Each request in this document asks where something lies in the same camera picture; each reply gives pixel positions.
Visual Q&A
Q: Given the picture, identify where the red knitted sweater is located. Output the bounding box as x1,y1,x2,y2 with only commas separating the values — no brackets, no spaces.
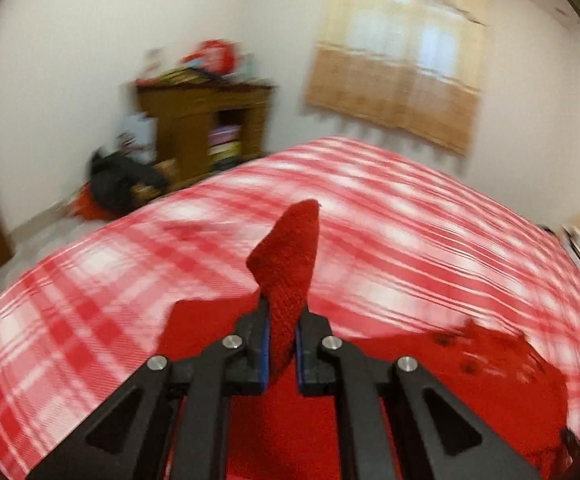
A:
155,198,580,480

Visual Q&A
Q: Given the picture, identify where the red white plaid bedspread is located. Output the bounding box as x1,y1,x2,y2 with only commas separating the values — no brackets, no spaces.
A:
0,138,580,479

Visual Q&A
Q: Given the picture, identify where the black bag on floor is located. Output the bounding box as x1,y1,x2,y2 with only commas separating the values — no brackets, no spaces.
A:
89,151,169,217

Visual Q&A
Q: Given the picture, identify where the brown wooden cabinet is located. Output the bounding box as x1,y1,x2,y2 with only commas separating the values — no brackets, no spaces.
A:
135,81,276,188

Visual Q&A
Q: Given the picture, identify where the red gift bag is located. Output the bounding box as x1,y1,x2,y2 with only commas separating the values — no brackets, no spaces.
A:
180,39,237,76

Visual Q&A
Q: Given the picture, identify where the beige patterned curtain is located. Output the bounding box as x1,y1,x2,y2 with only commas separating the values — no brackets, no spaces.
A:
304,0,488,156

